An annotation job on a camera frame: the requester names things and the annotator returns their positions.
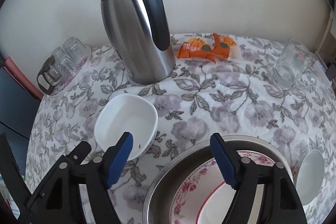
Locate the stainless steel thermos jug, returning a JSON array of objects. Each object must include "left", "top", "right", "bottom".
[{"left": 101, "top": 0, "right": 175, "bottom": 85}]

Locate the orange snack packet left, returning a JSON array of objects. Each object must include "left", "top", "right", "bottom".
[{"left": 177, "top": 38, "right": 215, "bottom": 63}]

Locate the stainless steel round plate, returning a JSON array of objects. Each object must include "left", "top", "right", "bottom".
[{"left": 142, "top": 135, "right": 292, "bottom": 223}]

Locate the upturned drinking glass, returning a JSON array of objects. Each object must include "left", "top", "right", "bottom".
[
  {"left": 57, "top": 55, "right": 77, "bottom": 80},
  {"left": 62, "top": 37, "right": 87, "bottom": 64},
  {"left": 52, "top": 47, "right": 66, "bottom": 63}
]

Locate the orange snack packet right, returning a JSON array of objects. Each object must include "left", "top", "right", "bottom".
[{"left": 211, "top": 33, "right": 243, "bottom": 61}]

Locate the pink floral round plate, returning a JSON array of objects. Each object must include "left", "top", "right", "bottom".
[{"left": 170, "top": 150, "right": 276, "bottom": 224}]

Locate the strawberry pattern bowl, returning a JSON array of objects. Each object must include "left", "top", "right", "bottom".
[{"left": 196, "top": 182, "right": 264, "bottom": 224}]

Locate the white square bowl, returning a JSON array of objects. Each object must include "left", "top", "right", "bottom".
[{"left": 94, "top": 93, "right": 158, "bottom": 160}]

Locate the glass mug with handle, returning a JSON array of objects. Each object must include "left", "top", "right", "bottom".
[{"left": 271, "top": 38, "right": 316, "bottom": 90}]

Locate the floral tablecloth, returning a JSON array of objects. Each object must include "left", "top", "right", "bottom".
[{"left": 26, "top": 36, "right": 335, "bottom": 223}]

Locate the round tea tray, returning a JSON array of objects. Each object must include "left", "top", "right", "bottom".
[{"left": 37, "top": 42, "right": 91, "bottom": 96}]

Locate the orange snack packet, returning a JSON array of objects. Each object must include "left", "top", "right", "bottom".
[
  {"left": 177, "top": 38, "right": 215, "bottom": 63},
  {"left": 211, "top": 33, "right": 243, "bottom": 61}
]

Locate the white cartoon bowl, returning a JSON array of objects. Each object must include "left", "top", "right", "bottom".
[{"left": 295, "top": 149, "right": 325, "bottom": 206}]

